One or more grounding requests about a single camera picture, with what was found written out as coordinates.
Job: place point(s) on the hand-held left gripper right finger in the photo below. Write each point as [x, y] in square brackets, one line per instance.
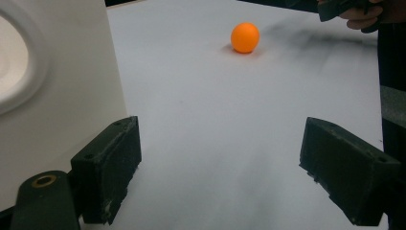
[344, 172]

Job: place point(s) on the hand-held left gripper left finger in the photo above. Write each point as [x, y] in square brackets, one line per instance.
[108, 166]

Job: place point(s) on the orange ball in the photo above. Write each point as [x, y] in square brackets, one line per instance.
[245, 37]

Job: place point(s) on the white plastic bin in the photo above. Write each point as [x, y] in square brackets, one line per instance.
[79, 96]

